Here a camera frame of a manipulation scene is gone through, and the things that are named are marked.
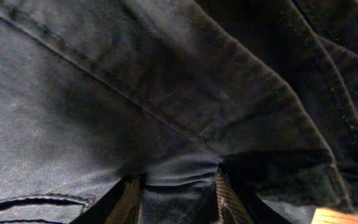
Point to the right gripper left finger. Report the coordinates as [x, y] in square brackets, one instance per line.
[119, 206]

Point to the navy blue shorts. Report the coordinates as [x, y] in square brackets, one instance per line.
[92, 92]

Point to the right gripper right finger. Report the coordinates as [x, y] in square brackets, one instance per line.
[239, 205]

